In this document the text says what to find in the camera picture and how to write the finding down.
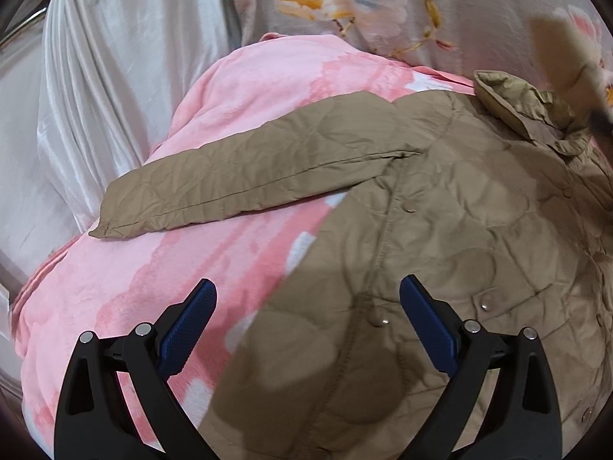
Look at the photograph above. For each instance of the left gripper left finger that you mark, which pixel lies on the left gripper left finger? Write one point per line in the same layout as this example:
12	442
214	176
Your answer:
93	420

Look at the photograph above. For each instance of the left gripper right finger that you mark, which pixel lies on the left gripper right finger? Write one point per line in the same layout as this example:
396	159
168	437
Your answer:
522	420

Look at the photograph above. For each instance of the tan quilted jacket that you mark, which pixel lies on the tan quilted jacket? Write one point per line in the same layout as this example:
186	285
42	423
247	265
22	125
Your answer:
496	201

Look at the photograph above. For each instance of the pink patterned blanket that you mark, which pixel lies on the pink patterned blanket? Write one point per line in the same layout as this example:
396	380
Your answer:
109	286

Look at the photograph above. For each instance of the silver satin curtain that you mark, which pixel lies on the silver satin curtain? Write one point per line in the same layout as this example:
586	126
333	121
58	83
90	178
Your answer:
88	90

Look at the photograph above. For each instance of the grey floral bedsheet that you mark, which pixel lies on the grey floral bedsheet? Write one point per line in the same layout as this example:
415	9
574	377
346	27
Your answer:
454	36

